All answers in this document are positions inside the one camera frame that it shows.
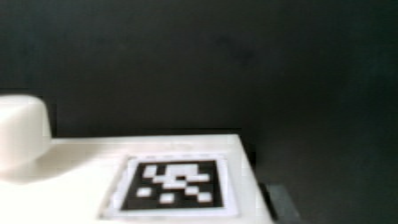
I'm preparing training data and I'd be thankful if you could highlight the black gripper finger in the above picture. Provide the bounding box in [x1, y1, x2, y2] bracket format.
[259, 184, 304, 224]

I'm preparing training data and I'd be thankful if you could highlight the white drawer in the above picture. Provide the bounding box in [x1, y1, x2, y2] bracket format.
[0, 95, 275, 224]

